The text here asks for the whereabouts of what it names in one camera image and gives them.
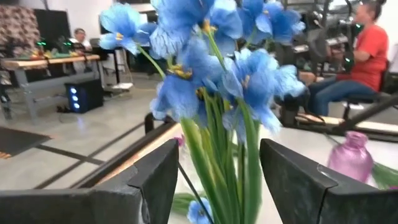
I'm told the black computer tower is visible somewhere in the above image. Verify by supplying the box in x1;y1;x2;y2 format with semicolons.
64;79;104;114

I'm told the purple artificial flower bunch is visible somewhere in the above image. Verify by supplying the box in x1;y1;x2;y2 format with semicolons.
371;161;398;191

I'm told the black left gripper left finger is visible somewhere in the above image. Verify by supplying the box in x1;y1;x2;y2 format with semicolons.
0;139;180;224

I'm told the blue artificial flower bunch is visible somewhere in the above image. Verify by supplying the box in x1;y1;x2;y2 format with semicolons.
98;0;307;224
170;192;215;224

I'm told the brown patterned cloth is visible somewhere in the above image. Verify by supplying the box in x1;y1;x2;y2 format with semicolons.
0;4;41;58

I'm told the black screen panel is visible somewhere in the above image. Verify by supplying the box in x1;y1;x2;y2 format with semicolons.
33;8;72;50

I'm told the wooden top workbench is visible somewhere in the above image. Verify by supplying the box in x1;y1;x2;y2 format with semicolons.
0;54;102;125

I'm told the black striped floor mat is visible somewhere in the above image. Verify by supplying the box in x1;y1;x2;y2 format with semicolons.
0;126;52;159

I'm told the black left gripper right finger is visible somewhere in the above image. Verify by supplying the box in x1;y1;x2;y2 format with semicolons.
259;138;398;224

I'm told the black office chair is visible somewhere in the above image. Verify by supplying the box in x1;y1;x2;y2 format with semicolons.
341;60;393;121

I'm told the black metal table frame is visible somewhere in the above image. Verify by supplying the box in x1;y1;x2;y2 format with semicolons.
71;93;398;190

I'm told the person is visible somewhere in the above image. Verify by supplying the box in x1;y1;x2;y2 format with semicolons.
68;27;94;74
306;0;390;118

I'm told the pink glass vase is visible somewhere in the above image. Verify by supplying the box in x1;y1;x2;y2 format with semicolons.
326;130;374;184

